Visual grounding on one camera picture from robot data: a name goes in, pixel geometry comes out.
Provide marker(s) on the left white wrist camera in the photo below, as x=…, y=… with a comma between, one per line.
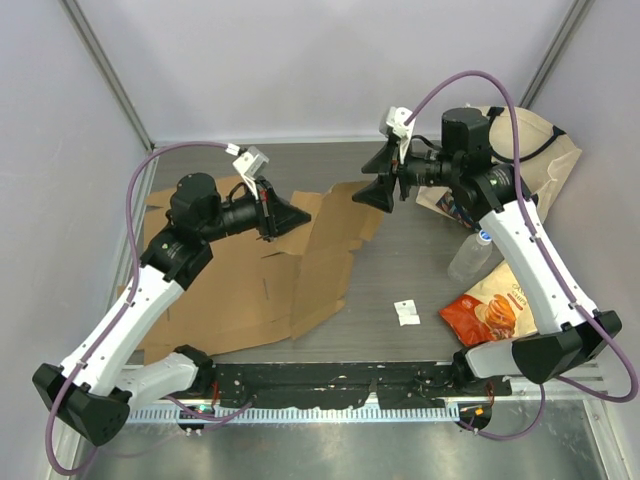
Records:
x=249, y=164

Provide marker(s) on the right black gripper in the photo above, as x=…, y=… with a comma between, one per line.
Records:
x=379, y=194

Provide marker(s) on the clear plastic water bottle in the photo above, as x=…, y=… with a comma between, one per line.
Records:
x=471, y=256

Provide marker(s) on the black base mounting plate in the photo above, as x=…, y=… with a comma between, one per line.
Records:
x=337, y=386

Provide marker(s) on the right aluminium frame post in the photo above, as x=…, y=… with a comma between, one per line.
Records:
x=573, y=19

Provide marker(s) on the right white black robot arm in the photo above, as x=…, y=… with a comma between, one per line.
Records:
x=570, y=329

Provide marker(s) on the aluminium frame post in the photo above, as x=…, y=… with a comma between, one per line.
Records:
x=573, y=19
x=99, y=57

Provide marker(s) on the flat brown cardboard sheets stack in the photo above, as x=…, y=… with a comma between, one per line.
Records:
x=242, y=299

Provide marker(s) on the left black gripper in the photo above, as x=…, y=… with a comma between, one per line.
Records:
x=274, y=216

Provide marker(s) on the orange chips snack bag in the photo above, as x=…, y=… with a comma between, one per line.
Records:
x=494, y=309

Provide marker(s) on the beige canvas tote bag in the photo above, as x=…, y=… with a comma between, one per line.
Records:
x=547, y=157

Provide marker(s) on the brown cardboard box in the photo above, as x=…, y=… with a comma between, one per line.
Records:
x=326, y=249

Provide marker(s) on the white slotted cable duct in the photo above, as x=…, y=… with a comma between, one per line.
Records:
x=369, y=413

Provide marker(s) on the left aluminium frame post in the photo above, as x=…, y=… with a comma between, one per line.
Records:
x=99, y=57

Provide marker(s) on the small white paper packet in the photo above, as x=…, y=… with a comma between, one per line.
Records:
x=407, y=313

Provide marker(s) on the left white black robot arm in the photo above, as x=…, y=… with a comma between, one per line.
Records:
x=89, y=390

